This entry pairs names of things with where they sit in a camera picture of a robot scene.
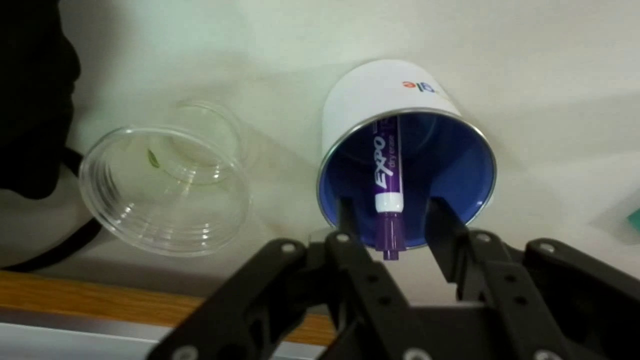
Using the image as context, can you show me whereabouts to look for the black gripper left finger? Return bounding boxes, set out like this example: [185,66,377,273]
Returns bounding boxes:
[146,193,415,360]

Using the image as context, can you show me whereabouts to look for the clear plastic cup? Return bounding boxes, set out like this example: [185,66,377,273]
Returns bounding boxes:
[75,97,253,260]

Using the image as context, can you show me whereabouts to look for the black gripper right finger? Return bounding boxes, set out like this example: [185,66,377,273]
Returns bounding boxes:
[423,198,640,360]

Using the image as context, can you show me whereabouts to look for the green sponge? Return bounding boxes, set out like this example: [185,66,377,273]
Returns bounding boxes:
[623,204,640,236]

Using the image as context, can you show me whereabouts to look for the black cable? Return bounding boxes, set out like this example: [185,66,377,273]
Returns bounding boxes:
[0,146,104,273]

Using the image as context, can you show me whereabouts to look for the purple Expo marker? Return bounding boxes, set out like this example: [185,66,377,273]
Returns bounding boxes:
[364,114,407,263]

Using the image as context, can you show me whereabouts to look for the white mug blue inside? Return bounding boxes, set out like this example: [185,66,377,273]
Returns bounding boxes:
[313,55,499,250]

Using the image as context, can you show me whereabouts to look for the wooden cabinet frame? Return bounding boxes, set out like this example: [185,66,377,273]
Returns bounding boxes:
[0,268,335,348]

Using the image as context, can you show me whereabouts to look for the black cloth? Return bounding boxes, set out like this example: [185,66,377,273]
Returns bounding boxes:
[0,0,83,199]

